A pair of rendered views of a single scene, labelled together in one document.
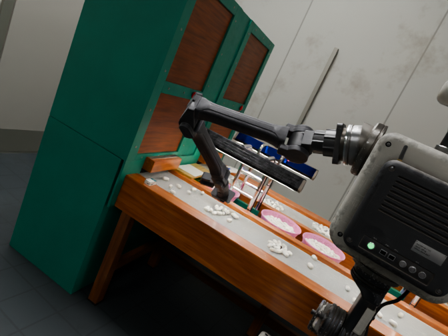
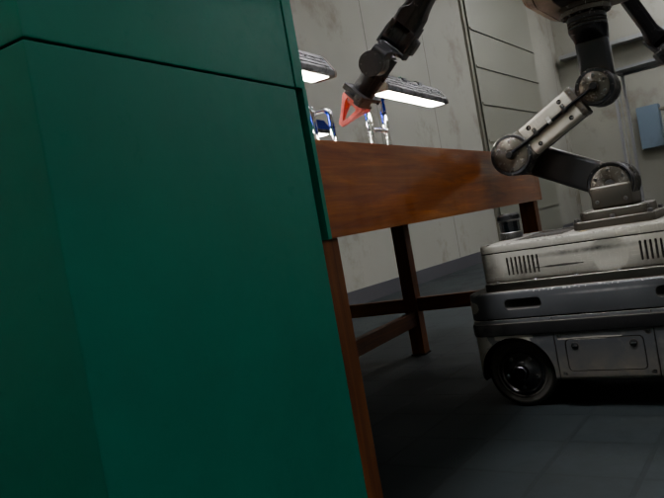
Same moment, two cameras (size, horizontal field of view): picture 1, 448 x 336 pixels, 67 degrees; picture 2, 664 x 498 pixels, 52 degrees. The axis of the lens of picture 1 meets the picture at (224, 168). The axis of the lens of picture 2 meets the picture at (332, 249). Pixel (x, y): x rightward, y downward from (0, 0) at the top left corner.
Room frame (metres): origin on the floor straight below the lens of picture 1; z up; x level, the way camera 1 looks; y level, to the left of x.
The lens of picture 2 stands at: (1.33, 1.60, 0.59)
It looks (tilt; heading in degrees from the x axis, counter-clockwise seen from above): 1 degrees down; 282
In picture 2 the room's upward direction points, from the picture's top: 10 degrees counter-clockwise
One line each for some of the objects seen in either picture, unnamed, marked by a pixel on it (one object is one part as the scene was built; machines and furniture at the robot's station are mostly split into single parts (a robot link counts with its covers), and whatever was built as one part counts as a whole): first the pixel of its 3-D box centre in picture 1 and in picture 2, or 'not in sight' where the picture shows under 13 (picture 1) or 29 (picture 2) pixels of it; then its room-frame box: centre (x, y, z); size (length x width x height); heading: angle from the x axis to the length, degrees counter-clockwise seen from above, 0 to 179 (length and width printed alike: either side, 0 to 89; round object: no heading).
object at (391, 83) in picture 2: not in sight; (410, 90); (1.49, -1.04, 1.08); 0.62 x 0.08 x 0.07; 73
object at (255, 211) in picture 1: (261, 178); not in sight; (2.24, -0.26, 0.90); 0.20 x 0.19 x 0.45; 73
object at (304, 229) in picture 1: (305, 236); not in sight; (2.08, -0.66, 0.71); 1.81 x 0.06 x 0.11; 73
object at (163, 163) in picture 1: (163, 163); not in sight; (1.86, 0.33, 0.83); 0.30 x 0.06 x 0.07; 163
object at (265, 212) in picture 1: (277, 227); not in sight; (1.97, -0.45, 0.72); 0.27 x 0.27 x 0.10
